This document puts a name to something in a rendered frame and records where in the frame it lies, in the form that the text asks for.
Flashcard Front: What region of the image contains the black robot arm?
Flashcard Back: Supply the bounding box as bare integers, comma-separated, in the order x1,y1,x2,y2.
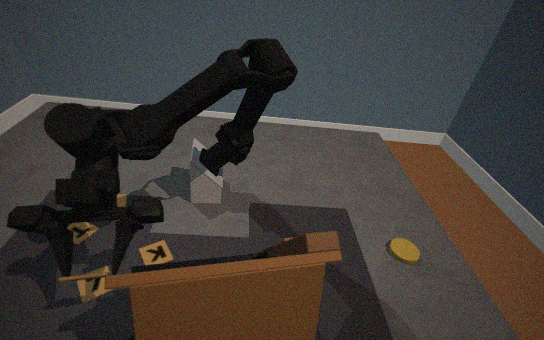
44,39,298,207

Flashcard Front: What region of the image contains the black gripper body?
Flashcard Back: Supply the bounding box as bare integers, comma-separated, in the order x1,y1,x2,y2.
7,164,164,232

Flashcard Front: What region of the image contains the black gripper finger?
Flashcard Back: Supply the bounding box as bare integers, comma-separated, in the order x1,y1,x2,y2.
112,220,144,275
34,225,73,277

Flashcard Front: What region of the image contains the yellow round flat disc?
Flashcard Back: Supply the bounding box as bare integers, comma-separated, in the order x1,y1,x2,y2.
389,238,420,264

